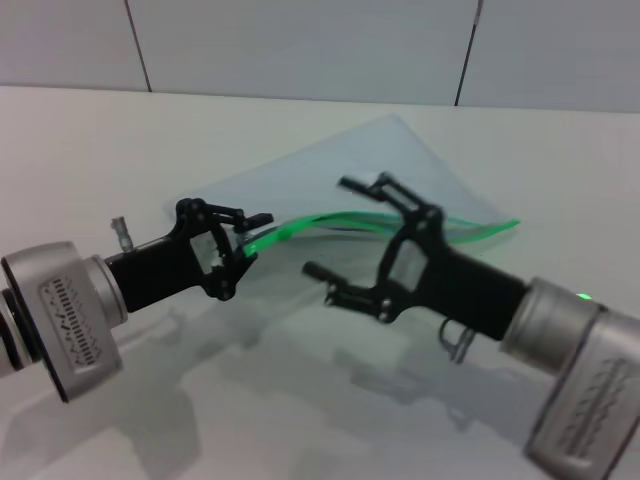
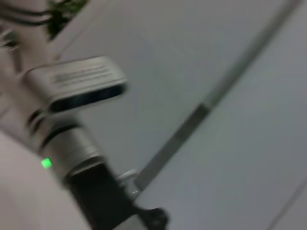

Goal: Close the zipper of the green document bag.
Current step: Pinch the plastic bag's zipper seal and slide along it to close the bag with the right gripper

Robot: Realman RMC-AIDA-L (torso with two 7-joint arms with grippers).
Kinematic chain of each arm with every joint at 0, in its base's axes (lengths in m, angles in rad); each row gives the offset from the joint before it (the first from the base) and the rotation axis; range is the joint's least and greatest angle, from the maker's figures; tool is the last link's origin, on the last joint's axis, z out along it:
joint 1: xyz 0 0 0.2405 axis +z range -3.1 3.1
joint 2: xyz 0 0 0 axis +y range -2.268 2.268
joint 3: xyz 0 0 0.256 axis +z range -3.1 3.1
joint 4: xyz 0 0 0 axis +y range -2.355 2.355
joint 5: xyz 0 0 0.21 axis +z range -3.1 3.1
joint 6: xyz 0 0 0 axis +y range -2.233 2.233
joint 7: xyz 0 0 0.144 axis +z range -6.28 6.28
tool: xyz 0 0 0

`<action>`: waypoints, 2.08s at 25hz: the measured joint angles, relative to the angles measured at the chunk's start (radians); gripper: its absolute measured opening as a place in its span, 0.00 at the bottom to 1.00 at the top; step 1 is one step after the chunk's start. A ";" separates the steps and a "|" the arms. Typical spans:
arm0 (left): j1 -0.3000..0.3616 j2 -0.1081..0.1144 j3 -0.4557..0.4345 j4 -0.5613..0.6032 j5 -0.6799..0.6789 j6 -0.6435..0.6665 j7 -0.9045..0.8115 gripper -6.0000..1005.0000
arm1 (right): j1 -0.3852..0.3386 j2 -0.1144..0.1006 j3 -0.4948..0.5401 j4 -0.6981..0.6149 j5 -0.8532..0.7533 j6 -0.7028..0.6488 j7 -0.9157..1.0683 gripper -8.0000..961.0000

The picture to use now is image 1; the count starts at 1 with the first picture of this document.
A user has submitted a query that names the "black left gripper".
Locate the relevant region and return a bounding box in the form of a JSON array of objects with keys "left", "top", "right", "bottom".
[{"left": 102, "top": 197, "right": 273, "bottom": 315}]

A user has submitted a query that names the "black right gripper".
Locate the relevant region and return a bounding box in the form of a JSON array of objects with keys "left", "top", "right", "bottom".
[{"left": 302, "top": 171, "right": 529, "bottom": 344}]

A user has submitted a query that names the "transparent green-zip document bag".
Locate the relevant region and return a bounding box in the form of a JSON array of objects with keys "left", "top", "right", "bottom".
[{"left": 162, "top": 113, "right": 523, "bottom": 301}]

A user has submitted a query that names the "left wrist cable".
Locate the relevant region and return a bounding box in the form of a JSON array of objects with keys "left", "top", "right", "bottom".
[{"left": 110, "top": 215, "right": 136, "bottom": 252}]

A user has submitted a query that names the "wrist cable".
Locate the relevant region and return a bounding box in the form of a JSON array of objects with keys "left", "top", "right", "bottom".
[
  {"left": 110, "top": 215, "right": 136, "bottom": 252},
  {"left": 439, "top": 318, "right": 475, "bottom": 365}
]

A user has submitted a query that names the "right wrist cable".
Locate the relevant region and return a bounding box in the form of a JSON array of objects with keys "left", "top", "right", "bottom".
[{"left": 439, "top": 318, "right": 475, "bottom": 365}]

